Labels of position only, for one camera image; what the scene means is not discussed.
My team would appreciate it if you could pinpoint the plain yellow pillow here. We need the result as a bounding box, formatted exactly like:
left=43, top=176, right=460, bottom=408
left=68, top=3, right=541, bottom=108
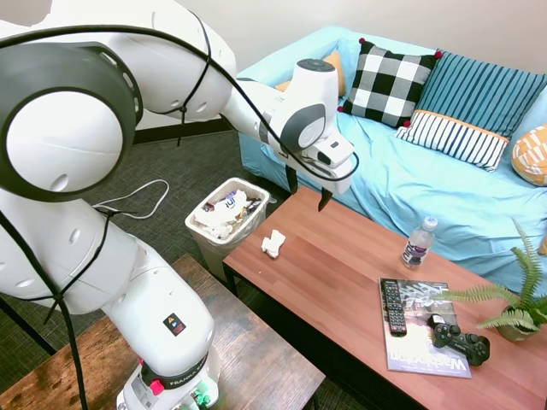
left=273, top=50, right=348, bottom=97

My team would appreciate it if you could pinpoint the grey plant pot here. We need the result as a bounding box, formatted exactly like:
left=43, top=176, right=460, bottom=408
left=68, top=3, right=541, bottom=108
left=495, top=304, right=541, bottom=343

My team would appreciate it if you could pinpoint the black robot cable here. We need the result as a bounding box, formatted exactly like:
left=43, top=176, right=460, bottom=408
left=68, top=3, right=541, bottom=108
left=0, top=23, right=361, bottom=410

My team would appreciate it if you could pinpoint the white floor cable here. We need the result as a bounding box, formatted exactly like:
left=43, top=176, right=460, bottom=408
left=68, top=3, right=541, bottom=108
left=91, top=179, right=171, bottom=221

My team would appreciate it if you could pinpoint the black game controller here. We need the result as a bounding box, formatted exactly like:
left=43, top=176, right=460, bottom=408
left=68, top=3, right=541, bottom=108
left=428, top=321, right=492, bottom=368

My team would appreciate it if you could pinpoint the black white checkered pillow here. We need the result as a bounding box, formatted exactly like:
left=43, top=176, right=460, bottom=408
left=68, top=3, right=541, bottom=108
left=337, top=37, right=444, bottom=130

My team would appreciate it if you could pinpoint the reddish wood coffee table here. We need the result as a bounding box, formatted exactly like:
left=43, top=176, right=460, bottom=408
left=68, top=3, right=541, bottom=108
left=221, top=184, right=547, bottom=410

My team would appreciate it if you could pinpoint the brown food wrapper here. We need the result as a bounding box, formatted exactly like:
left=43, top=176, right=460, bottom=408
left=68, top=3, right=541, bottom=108
left=238, top=195, right=265, bottom=215

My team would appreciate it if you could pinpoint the magazine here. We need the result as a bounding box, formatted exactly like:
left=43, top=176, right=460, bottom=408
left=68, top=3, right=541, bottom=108
left=378, top=277, right=473, bottom=381

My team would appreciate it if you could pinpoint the white navy striped pillow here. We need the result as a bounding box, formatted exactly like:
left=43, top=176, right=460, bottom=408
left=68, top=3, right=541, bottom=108
left=393, top=108, right=511, bottom=174

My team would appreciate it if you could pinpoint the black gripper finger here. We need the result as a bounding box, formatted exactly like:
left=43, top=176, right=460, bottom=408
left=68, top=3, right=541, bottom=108
left=316, top=187, right=336, bottom=214
left=285, top=164, right=302, bottom=194

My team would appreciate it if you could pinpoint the clear bottle with purple label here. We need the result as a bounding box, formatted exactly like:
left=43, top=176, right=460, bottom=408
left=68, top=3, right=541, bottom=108
left=399, top=215, right=439, bottom=272

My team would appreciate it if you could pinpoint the blue striped pillow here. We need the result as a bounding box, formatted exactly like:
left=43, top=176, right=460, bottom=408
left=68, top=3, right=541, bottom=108
left=411, top=50, right=547, bottom=140

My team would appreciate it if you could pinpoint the white trash bin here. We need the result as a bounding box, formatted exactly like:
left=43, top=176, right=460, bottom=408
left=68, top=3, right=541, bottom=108
left=184, top=176, right=272, bottom=284

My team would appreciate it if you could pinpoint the green fern plant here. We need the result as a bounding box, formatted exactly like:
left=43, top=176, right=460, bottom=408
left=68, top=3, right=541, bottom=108
left=431, top=217, right=547, bottom=335

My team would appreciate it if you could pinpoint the crumpled white paper trash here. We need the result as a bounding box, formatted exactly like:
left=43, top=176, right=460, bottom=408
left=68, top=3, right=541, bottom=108
left=194, top=212, right=235, bottom=239

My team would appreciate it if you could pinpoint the light blue covered sofa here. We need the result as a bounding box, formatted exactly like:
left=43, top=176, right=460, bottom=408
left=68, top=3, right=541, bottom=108
left=234, top=25, right=547, bottom=296

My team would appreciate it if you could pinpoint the orange white patterned pillow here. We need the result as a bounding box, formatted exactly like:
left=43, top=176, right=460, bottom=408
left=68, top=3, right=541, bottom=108
left=510, top=123, right=547, bottom=188

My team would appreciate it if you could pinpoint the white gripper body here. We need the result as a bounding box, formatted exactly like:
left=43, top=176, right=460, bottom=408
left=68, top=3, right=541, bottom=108
left=292, top=158, right=356, bottom=196

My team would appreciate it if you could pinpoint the black TV remote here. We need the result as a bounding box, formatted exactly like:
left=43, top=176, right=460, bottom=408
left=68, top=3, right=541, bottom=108
left=380, top=278, right=410, bottom=339

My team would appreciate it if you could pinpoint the rustic wood robot table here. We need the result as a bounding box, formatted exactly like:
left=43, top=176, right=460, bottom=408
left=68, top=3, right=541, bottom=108
left=0, top=252, right=327, bottom=410

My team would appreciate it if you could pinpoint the white tissue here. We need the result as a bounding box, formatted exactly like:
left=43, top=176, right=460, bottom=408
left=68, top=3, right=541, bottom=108
left=261, top=228, right=287, bottom=260

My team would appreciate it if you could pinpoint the white wrapper with purple print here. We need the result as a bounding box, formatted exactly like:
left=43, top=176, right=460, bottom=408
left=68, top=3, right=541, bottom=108
left=210, top=189, right=250, bottom=224

